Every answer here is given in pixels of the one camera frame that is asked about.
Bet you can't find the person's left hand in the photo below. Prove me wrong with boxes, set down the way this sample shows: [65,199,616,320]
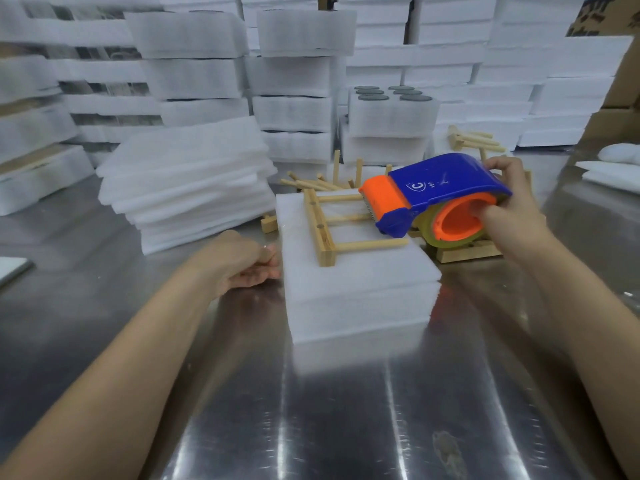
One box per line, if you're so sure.
[198,230,282,298]

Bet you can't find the person's right hand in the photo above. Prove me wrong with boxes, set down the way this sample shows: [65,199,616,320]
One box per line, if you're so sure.
[469,156,549,268]

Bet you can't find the blue orange tape dispenser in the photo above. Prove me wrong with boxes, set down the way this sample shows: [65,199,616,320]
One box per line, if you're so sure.
[358,153,514,249]

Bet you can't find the person's left forearm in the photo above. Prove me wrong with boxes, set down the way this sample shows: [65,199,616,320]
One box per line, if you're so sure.
[0,254,223,480]

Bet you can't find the person's right forearm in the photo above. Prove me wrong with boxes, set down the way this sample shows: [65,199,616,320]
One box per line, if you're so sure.
[500,230,640,480]

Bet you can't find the white foam wrapped package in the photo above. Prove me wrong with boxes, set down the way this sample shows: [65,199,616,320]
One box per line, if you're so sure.
[274,187,444,346]

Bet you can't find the clear packing tape roll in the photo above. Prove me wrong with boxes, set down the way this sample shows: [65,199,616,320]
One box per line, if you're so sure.
[411,209,493,250]

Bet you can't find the folded white foam piece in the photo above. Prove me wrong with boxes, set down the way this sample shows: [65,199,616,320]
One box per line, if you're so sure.
[574,143,640,196]

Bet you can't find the pile of loose foam sheets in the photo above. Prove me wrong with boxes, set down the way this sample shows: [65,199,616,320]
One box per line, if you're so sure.
[96,116,279,256]

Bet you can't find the foam tray holding jars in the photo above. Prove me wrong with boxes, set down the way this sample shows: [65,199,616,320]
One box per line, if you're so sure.
[347,86,441,140]

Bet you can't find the brown cardboard box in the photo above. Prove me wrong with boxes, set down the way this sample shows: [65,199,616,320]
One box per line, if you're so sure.
[566,0,640,38]
[580,39,640,146]

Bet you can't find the group of grey jar lids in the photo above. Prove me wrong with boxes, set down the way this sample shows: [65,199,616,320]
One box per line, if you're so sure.
[353,85,434,102]

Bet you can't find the stacks of white foam blocks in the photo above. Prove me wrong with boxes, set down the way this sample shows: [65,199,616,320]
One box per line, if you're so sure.
[0,0,635,217]

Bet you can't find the flat white board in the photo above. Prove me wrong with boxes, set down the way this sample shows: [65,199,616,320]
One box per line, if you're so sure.
[0,257,35,289]

